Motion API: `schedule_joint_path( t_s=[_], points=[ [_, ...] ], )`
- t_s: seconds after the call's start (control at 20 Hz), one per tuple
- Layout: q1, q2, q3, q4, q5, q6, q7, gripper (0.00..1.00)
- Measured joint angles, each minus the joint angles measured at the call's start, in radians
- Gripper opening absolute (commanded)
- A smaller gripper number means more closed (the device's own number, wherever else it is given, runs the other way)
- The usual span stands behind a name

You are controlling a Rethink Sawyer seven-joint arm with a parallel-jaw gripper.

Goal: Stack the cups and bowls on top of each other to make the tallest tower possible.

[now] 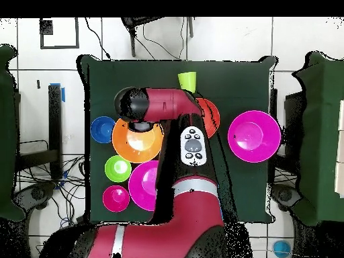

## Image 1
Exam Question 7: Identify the small green bowl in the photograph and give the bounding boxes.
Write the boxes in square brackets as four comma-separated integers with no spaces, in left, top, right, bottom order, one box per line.
[104,155,132,183]

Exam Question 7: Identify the white boxes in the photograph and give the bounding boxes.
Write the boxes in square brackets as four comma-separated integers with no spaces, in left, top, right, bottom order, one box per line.
[334,98,344,199]

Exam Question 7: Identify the small dark blue bowl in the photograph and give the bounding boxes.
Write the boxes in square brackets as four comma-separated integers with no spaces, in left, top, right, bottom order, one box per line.
[90,116,117,144]

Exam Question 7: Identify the blue disc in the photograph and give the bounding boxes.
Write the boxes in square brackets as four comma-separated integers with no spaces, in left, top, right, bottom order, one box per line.
[272,239,293,258]

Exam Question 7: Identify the large pink bowl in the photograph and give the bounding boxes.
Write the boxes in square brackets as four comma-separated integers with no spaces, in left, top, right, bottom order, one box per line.
[128,160,160,212]
[227,110,282,164]

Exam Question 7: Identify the green-covered side table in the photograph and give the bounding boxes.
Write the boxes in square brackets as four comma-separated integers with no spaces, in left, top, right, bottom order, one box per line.
[292,51,344,226]
[0,44,26,222]

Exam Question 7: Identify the small crimson bowl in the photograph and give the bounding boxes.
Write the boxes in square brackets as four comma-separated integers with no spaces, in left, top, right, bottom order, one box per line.
[102,185,131,213]

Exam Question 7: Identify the black square frame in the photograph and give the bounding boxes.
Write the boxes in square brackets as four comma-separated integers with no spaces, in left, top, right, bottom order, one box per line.
[39,17,81,50]

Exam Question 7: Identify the tangle of cables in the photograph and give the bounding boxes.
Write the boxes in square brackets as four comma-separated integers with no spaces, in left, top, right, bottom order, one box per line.
[13,154,87,229]

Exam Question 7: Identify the grey office chair base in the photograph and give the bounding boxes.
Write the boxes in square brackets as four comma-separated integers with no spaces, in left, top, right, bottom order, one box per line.
[270,183,303,212]
[11,181,57,211]

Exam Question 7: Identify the orange-red bowl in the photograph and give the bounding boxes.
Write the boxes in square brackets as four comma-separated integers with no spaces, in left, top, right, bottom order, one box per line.
[195,97,221,140]

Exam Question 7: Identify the black bench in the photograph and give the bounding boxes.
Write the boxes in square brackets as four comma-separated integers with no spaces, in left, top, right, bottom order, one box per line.
[11,84,63,180]

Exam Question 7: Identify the large orange bowl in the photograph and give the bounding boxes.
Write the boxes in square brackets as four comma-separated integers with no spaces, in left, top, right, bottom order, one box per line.
[112,118,164,164]

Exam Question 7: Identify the green cup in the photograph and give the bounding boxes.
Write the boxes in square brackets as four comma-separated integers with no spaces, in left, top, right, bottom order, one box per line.
[177,71,198,93]

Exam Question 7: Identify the dark green tablecloth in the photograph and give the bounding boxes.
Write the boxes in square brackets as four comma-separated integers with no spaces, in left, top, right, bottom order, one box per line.
[76,54,277,225]

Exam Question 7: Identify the blue tape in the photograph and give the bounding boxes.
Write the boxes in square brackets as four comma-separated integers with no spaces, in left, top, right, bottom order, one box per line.
[49,83,66,103]

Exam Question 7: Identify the black cable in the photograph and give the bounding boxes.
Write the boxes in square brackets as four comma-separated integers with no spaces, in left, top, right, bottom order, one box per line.
[84,17,112,59]

